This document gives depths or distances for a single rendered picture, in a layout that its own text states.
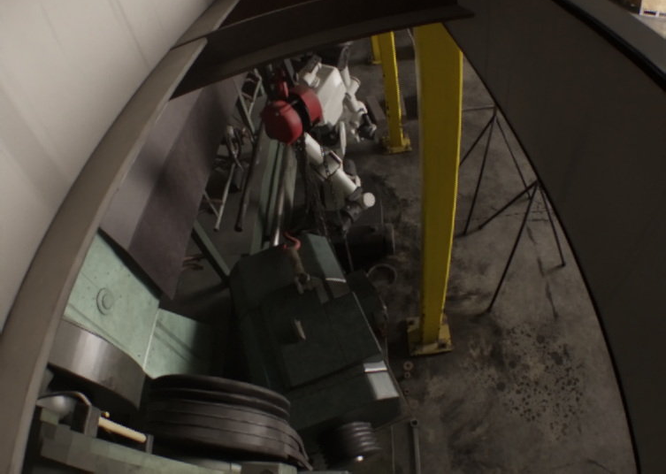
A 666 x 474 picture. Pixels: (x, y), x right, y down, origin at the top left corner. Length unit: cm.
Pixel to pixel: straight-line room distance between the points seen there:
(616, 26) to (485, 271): 217
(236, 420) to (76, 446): 30
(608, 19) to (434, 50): 61
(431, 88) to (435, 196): 37
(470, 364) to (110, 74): 202
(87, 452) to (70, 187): 25
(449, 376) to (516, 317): 53
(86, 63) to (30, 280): 19
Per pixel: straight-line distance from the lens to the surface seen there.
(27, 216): 29
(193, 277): 195
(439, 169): 109
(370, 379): 120
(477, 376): 211
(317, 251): 147
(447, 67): 92
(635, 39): 31
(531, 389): 215
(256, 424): 67
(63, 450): 43
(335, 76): 171
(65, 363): 90
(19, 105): 31
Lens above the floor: 198
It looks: 48 degrees down
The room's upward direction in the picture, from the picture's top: 15 degrees counter-clockwise
